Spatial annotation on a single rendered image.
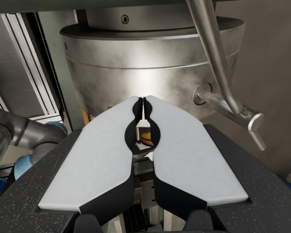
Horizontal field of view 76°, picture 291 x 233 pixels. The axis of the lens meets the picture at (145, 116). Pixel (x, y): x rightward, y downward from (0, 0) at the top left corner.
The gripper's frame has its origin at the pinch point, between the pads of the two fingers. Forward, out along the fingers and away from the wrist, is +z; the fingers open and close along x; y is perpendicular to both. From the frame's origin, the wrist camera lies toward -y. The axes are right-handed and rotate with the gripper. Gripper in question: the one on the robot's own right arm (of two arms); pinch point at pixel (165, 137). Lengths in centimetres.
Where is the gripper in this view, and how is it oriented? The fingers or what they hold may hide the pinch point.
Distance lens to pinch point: 49.9
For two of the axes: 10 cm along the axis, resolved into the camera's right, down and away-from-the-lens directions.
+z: 9.6, -1.6, 2.1
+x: 2.6, 5.1, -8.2
